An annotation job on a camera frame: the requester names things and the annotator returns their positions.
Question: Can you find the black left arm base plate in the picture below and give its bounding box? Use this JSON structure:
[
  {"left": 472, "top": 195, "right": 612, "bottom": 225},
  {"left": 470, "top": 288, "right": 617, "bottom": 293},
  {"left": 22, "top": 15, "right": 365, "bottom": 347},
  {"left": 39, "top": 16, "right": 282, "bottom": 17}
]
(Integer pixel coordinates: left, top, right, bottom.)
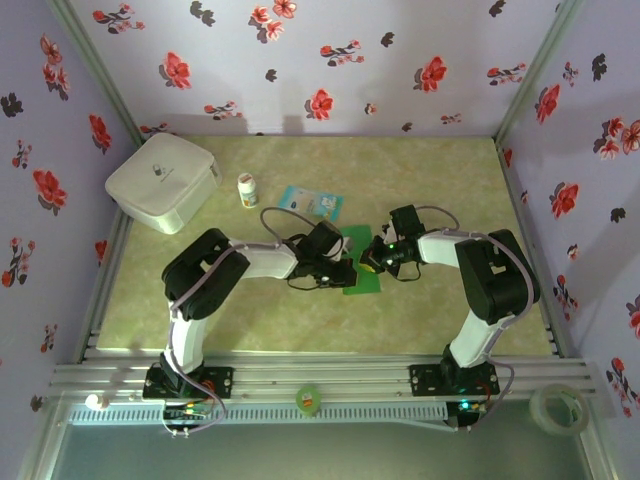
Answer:
[{"left": 142, "top": 366, "right": 235, "bottom": 401}]

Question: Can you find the aluminium corner post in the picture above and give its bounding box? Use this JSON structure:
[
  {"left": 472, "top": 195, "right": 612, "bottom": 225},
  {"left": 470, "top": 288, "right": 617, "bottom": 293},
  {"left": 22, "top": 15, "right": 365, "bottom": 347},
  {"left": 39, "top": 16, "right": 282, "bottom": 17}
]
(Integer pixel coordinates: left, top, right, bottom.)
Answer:
[
  {"left": 494, "top": 0, "right": 586, "bottom": 146},
  {"left": 47, "top": 0, "right": 146, "bottom": 149}
]

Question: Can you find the grey left arm cable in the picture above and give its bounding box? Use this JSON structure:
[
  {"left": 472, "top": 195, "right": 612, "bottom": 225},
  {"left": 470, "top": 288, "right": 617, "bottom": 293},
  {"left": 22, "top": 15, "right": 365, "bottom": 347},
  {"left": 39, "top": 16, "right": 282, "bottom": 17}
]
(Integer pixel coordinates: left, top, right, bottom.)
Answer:
[{"left": 159, "top": 206, "right": 321, "bottom": 436}]

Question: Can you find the light blue snack packet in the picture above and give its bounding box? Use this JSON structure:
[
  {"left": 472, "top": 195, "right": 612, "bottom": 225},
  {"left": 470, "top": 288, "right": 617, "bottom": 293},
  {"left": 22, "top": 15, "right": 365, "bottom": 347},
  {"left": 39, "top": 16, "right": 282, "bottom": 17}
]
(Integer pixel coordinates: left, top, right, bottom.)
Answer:
[{"left": 277, "top": 185, "right": 345, "bottom": 222}]

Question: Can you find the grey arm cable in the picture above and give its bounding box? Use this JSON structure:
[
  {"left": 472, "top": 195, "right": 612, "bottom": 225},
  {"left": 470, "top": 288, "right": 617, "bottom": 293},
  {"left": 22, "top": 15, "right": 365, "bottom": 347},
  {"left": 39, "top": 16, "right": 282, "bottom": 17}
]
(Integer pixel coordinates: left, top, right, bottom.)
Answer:
[
  {"left": 412, "top": 204, "right": 542, "bottom": 434},
  {"left": 159, "top": 206, "right": 321, "bottom": 436}
]

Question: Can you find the grey right arm cable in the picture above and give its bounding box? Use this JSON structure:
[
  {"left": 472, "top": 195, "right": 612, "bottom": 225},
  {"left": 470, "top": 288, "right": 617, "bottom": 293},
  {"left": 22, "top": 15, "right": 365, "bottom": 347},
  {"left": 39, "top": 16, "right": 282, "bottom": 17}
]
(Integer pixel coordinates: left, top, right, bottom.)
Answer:
[{"left": 412, "top": 204, "right": 542, "bottom": 434}]

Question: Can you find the grey slotted cable duct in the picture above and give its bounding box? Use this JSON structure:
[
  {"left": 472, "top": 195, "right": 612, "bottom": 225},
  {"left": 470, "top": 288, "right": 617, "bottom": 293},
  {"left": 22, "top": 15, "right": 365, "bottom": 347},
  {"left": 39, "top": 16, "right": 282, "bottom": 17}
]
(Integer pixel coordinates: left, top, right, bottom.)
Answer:
[{"left": 67, "top": 403, "right": 449, "bottom": 427}]

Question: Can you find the aluminium mounting rail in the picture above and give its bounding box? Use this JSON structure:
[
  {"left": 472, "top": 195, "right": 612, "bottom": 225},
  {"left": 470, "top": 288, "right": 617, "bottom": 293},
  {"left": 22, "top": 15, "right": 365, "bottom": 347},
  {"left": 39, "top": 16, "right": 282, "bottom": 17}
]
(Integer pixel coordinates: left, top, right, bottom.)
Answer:
[{"left": 48, "top": 352, "right": 601, "bottom": 401}]

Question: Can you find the small circuit board with wires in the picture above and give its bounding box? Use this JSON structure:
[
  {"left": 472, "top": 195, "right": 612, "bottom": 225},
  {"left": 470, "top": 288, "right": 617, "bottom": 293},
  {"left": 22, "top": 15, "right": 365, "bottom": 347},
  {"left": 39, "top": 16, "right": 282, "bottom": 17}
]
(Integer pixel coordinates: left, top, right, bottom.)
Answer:
[
  {"left": 447, "top": 398, "right": 489, "bottom": 431},
  {"left": 160, "top": 399, "right": 216, "bottom": 437}
]

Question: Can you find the green square paper sheet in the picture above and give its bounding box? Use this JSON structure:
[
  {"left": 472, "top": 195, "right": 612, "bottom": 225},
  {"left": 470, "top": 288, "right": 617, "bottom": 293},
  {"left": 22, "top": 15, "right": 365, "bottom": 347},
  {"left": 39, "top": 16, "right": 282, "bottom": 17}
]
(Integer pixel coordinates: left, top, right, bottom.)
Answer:
[{"left": 339, "top": 224, "right": 384, "bottom": 297}]

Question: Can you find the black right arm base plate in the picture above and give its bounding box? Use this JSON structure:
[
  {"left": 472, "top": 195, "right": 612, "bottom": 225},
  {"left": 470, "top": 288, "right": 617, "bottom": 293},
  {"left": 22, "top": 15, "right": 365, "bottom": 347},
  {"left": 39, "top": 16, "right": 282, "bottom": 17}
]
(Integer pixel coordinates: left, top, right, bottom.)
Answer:
[{"left": 408, "top": 363, "right": 501, "bottom": 399}]

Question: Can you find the white pill bottle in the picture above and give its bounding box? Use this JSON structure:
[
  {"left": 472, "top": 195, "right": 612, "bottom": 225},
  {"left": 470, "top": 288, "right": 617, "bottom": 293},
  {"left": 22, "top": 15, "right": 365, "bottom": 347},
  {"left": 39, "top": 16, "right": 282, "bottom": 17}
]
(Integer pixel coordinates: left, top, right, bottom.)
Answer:
[{"left": 236, "top": 172, "right": 260, "bottom": 210}]

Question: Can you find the white plastic storage box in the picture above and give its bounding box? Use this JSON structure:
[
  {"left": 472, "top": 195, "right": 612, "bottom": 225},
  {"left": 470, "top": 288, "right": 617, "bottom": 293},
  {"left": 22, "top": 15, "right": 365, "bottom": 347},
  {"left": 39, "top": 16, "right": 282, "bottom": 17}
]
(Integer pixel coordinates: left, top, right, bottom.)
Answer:
[{"left": 103, "top": 132, "right": 224, "bottom": 236}]

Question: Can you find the small green tape roll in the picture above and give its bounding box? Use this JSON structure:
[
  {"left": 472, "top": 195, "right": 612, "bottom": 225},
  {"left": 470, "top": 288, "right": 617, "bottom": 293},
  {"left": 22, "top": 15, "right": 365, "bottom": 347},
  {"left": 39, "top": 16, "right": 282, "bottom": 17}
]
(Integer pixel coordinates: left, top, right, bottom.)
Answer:
[{"left": 294, "top": 383, "right": 322, "bottom": 417}]

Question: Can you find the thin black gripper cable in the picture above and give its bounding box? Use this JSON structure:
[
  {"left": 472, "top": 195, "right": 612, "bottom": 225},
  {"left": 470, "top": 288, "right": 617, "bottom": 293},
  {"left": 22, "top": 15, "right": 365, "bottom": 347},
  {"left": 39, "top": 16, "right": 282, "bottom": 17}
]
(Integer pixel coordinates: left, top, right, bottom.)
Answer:
[
  {"left": 393, "top": 258, "right": 422, "bottom": 282},
  {"left": 285, "top": 275, "right": 324, "bottom": 293}
]

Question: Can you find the clear adhesive tape roll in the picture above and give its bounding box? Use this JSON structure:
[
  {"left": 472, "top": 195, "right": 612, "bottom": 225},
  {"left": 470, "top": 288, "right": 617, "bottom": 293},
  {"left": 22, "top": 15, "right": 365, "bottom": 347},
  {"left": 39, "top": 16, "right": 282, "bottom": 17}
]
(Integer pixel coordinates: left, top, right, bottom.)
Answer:
[{"left": 528, "top": 383, "right": 591, "bottom": 437}]

